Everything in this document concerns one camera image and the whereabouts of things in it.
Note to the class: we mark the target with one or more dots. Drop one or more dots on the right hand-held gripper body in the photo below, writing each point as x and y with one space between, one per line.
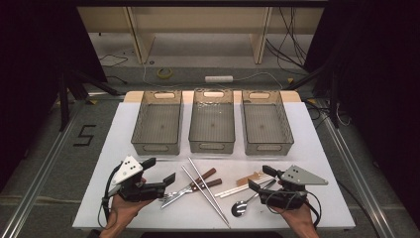
300 177

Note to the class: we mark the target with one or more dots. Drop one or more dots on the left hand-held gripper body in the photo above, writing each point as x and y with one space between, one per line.
127 172

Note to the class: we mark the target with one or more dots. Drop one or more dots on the metal spoon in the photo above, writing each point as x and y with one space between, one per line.
239 209

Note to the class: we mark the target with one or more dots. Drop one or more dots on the transparent grey plastic bin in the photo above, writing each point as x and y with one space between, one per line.
265 125
158 125
212 124

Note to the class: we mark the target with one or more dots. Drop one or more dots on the person's left hand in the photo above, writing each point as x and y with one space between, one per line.
124 208

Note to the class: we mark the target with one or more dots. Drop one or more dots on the person's right hand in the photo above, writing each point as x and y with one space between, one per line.
294 214

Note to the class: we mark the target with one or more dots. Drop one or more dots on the white table sheet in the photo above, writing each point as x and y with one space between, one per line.
109 158

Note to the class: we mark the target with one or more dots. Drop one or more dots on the yellow floor tape piece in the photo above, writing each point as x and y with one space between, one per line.
290 80
92 102

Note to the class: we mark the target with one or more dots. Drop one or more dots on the black metal stand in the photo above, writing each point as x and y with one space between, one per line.
64 105
334 99

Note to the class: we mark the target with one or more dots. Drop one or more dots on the yellow tape roll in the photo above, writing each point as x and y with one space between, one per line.
164 73

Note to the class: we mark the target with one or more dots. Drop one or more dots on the white power strip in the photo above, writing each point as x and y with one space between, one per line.
218 79

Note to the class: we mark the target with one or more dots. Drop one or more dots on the light wooden shelf unit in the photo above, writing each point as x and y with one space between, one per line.
198 20

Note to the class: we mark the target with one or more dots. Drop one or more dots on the metal floor rail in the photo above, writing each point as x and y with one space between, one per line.
360 172
39 172

